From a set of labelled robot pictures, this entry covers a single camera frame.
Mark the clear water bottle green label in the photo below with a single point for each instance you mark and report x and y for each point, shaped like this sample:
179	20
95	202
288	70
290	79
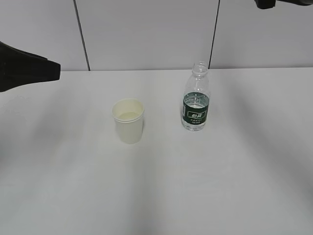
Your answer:
196	98

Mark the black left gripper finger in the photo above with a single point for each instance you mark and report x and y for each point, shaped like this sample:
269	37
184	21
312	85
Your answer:
18	68

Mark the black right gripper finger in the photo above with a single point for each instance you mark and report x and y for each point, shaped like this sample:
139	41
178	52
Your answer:
265	4

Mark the white paper cup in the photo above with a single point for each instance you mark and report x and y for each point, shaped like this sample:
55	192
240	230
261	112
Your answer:
128	115

